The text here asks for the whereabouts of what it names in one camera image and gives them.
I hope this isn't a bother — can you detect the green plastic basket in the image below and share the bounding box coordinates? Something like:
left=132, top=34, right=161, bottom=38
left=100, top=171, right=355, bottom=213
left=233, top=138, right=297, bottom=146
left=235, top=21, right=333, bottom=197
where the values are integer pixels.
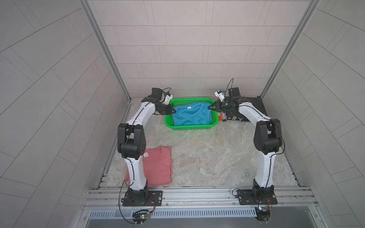
left=164, top=98, right=218, bottom=130

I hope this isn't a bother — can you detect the blue t-shirt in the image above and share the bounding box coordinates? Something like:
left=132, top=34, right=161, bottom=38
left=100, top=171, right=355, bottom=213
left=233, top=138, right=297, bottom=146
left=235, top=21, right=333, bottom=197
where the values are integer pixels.
left=173, top=102, right=212, bottom=126

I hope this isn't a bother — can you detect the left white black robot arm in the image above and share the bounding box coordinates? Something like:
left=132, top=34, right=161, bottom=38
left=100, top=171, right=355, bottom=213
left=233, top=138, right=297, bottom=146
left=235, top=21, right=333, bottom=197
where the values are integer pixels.
left=117, top=97, right=176, bottom=191

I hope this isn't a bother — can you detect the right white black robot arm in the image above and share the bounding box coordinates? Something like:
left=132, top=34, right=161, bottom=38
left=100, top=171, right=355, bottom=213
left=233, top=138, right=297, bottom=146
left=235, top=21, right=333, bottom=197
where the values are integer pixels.
left=208, top=100, right=283, bottom=188

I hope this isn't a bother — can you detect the pink folded t-shirt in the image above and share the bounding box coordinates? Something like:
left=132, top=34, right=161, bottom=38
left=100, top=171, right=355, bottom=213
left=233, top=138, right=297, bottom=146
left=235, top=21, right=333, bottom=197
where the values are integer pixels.
left=125, top=146, right=173, bottom=190

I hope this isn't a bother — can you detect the black hard case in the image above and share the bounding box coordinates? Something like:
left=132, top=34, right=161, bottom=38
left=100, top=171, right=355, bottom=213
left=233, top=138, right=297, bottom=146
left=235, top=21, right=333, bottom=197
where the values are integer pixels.
left=226, top=98, right=271, bottom=125

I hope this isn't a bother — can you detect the purple glitter tumbler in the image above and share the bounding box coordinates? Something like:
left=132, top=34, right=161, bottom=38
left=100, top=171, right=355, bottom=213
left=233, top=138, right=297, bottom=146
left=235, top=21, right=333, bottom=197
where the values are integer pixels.
left=221, top=112, right=227, bottom=122

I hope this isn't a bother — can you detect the left green circuit board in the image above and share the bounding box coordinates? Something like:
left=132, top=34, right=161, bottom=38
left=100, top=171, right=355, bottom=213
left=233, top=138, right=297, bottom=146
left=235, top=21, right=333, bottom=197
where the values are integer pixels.
left=132, top=210, right=152, bottom=224

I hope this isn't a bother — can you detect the green circuit board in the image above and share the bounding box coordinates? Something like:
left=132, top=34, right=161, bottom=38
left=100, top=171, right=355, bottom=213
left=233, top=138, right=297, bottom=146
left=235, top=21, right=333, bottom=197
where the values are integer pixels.
left=255, top=207, right=271, bottom=223
left=132, top=210, right=152, bottom=224

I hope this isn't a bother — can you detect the right green circuit board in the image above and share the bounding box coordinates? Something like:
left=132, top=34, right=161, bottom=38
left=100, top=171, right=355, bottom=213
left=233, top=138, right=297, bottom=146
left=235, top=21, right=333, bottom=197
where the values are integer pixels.
left=255, top=207, right=271, bottom=223

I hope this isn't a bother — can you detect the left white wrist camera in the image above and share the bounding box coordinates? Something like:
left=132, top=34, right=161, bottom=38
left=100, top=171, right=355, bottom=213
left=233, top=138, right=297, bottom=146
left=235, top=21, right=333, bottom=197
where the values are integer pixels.
left=161, top=91, right=173, bottom=105

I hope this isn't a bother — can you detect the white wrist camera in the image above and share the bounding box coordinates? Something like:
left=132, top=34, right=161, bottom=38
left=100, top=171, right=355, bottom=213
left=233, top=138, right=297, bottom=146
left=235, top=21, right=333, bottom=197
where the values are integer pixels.
left=214, top=90, right=225, bottom=102
left=161, top=91, right=173, bottom=105

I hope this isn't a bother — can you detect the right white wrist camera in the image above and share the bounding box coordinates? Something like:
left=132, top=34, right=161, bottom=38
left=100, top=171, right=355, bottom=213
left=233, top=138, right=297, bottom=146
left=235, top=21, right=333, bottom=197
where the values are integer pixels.
left=214, top=90, right=225, bottom=102

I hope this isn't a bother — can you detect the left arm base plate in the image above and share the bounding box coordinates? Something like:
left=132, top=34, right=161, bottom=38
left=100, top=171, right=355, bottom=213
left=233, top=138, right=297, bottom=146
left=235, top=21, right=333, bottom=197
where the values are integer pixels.
left=121, top=189, right=163, bottom=207

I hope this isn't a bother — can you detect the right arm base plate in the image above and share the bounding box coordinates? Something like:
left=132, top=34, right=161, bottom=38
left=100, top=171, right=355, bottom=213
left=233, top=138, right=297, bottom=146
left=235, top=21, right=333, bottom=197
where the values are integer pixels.
left=236, top=188, right=278, bottom=207

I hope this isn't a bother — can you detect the aluminium mounting rail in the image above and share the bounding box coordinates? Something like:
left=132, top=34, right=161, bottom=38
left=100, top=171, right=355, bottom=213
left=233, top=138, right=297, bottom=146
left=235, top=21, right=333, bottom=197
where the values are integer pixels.
left=80, top=186, right=318, bottom=210

